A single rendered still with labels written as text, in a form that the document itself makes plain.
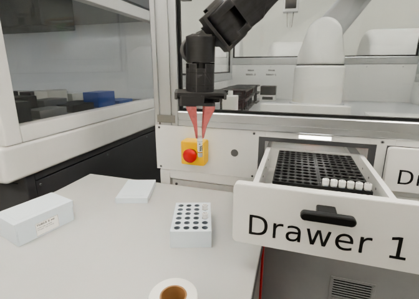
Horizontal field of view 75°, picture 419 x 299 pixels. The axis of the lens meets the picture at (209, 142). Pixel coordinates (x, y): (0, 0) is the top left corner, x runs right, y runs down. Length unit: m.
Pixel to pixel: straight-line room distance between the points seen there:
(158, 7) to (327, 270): 0.91
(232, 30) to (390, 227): 0.41
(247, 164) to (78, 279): 0.50
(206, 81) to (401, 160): 0.51
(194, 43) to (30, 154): 0.64
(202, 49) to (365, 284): 0.80
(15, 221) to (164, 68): 0.52
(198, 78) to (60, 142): 0.64
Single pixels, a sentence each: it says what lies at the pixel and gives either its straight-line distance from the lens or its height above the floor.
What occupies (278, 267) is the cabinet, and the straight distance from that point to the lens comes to 0.98.
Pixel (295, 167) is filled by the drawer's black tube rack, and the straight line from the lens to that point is 0.65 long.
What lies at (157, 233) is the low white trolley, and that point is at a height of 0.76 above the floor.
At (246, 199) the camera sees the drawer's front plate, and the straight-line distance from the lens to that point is 0.47.
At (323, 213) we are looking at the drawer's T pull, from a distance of 0.44.
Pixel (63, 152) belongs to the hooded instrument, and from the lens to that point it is 1.07.
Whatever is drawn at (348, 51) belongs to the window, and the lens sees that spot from 0.78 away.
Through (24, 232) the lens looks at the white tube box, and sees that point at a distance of 0.71.
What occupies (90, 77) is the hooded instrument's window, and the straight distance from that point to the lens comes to 1.18.
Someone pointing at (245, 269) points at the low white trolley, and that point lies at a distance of 0.56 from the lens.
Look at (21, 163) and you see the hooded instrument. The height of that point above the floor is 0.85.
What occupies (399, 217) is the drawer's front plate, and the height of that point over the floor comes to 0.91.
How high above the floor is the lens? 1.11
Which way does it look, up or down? 15 degrees down
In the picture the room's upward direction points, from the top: straight up
